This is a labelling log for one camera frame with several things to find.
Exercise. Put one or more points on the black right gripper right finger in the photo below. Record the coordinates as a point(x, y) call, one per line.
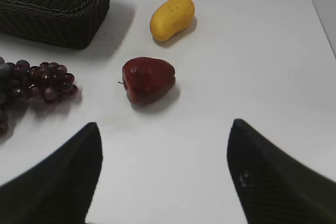
point(273, 187)

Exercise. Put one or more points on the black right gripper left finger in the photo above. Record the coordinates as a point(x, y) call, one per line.
point(60, 188)

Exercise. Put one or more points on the black woven basket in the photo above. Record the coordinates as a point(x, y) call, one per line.
point(64, 23)

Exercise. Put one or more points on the purple grape bunch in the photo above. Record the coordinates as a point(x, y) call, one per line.
point(50, 82)

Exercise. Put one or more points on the dark red apple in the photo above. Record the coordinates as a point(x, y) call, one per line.
point(146, 79)

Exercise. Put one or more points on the yellow orange mango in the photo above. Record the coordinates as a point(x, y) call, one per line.
point(170, 18)

